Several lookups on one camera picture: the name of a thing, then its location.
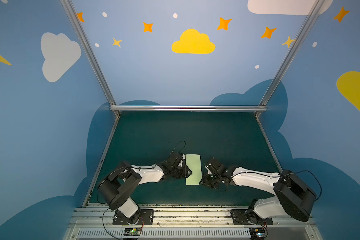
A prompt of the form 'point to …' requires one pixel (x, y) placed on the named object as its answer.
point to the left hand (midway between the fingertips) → (192, 174)
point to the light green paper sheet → (193, 161)
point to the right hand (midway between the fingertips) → (200, 182)
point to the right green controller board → (257, 233)
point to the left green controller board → (132, 231)
